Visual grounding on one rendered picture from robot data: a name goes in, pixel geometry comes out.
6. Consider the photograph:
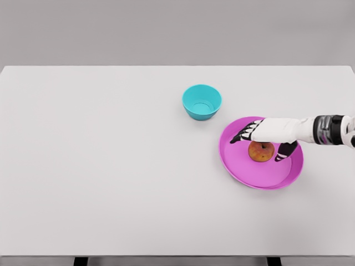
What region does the pink plate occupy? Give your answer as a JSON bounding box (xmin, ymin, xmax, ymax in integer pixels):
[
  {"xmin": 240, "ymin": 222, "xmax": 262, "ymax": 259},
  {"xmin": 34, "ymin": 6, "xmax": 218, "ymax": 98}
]
[{"xmin": 218, "ymin": 116, "xmax": 305, "ymax": 191}]

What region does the red yellow apple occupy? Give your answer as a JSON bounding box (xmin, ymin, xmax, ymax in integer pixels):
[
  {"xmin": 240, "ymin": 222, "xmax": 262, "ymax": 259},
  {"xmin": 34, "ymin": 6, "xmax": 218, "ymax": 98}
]
[{"xmin": 247, "ymin": 141, "xmax": 275, "ymax": 163}]

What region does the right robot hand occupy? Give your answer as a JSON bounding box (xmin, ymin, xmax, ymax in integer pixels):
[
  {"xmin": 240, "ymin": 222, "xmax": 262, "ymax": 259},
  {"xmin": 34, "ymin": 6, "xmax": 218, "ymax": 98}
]
[{"xmin": 229, "ymin": 117, "xmax": 301, "ymax": 163}]

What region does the blue bowl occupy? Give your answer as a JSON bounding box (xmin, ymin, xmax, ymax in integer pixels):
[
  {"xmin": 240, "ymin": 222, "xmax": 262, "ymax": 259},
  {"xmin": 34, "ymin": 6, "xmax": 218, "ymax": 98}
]
[{"xmin": 181, "ymin": 84, "xmax": 223, "ymax": 122}]

